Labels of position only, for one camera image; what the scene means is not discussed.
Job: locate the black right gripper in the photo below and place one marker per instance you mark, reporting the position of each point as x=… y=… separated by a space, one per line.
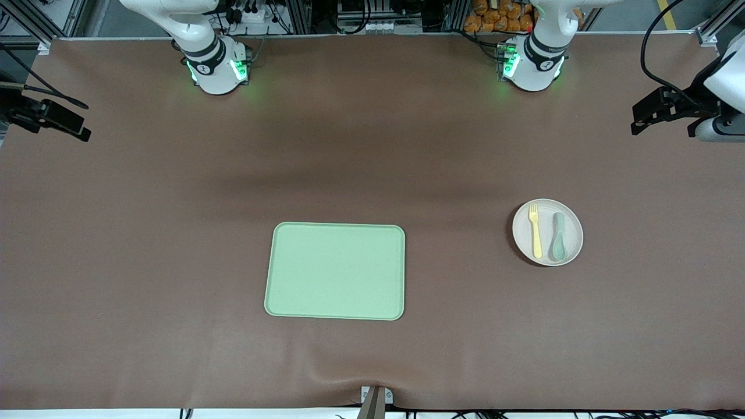
x=13 y=109

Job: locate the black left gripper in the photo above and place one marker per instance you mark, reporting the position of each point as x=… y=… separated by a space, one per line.
x=694 y=102

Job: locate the round beige plate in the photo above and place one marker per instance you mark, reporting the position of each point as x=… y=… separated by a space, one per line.
x=574 y=233

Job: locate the yellow plastic fork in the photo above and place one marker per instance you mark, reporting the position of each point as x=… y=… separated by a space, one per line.
x=536 y=238

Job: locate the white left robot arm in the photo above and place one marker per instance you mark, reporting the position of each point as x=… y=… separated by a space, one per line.
x=538 y=58

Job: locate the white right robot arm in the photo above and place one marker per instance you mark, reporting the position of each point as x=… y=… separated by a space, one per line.
x=212 y=70

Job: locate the green plastic spoon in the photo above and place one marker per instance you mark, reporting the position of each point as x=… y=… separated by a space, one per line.
x=559 y=247

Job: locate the white power strip with plugs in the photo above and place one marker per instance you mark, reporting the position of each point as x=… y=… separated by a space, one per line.
x=256 y=16

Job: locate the brown table cloth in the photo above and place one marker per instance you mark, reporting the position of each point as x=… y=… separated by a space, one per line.
x=372 y=145

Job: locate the long white socket strip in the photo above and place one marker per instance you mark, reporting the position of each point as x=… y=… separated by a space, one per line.
x=378 y=26

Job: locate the light green rectangular tray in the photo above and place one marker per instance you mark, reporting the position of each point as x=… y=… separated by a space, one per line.
x=334 y=270

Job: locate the aluminium frame post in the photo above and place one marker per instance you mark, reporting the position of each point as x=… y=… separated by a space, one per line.
x=713 y=32
x=35 y=26

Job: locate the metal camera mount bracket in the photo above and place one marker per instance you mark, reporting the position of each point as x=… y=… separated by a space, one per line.
x=372 y=407

